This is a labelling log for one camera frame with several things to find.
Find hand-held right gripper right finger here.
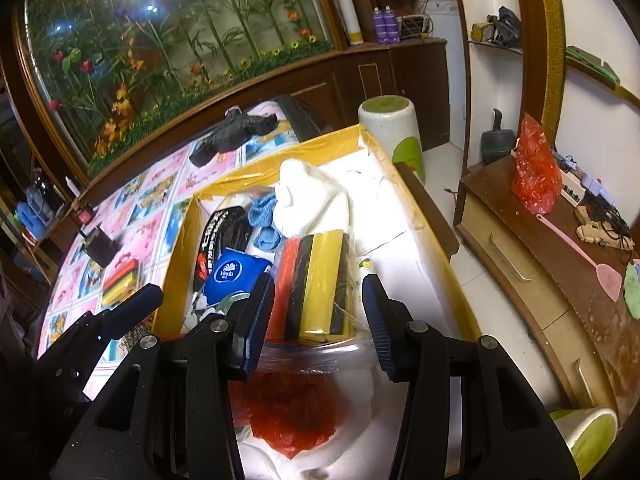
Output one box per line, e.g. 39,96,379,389
361,272,582,480

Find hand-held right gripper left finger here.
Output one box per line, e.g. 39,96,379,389
50,273,277,480

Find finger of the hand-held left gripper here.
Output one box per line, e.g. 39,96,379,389
101,283,164,334

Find blue tissue packet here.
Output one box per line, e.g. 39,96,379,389
206,246,272,307

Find orange black yellow sponge pack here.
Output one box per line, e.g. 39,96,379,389
101,256,139,307
269,231,353,343

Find white box with yellow tape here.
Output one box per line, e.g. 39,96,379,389
149,121,482,480

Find orange plastic bag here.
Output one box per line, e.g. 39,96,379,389
246,371,352,459

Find blue towel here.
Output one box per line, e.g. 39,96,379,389
246,194,284,252

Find brown knitted pouch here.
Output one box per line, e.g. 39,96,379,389
119,324,152,357

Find black holder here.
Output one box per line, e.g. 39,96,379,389
81,224,122,269

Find black snack packet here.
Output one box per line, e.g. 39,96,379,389
191,206,252,302

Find blue water jug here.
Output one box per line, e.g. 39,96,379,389
14,199,49,242

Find dark kettle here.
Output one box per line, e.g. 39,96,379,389
24,169,64,212

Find brown wooden desk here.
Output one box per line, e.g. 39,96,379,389
452,154,640,442

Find black plastic device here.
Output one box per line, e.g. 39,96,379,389
188,106,279,169

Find black flat board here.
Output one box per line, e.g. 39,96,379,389
276,94,327,142

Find red plastic bag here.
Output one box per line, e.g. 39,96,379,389
510,112,564,217

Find pink fly swatter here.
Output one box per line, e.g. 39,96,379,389
535,213,624,303

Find beige wooden toy gun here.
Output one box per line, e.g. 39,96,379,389
574,204,627,247

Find dark wooden cabinet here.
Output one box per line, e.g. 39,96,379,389
344,37,452,157

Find green cloth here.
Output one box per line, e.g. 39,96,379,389
623,262,640,319

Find flower display panel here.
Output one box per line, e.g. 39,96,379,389
14,0,352,177

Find white yellow rolled poster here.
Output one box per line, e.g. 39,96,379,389
324,0,367,47

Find green flat item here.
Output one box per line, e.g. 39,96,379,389
564,45,622,87

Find black pot with handle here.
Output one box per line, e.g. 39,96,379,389
480,108,518,166

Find black strap bundle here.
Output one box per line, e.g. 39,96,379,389
487,5,524,49

